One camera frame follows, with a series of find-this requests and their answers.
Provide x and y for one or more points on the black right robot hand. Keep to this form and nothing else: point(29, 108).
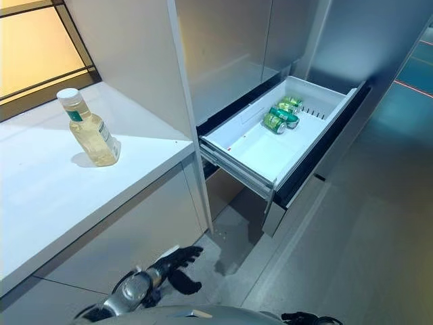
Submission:
point(299, 318)

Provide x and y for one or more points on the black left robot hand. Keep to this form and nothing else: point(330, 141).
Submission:
point(182, 267)

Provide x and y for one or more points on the white fridge drawer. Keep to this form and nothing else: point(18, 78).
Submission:
point(270, 142)

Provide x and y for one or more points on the stainless steel fridge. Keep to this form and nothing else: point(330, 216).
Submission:
point(270, 101)

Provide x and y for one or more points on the grey robot torso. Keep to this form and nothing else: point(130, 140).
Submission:
point(189, 316)

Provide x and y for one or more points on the white counter cabinet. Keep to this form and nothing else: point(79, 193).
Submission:
point(84, 189)

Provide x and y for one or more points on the clear bottle of yellow drink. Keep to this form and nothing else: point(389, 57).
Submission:
point(91, 130)

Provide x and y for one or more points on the green drink can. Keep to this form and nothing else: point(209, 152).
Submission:
point(285, 116)
point(274, 122)
point(291, 102)

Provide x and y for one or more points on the black framed window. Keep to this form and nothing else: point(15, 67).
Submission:
point(40, 50)

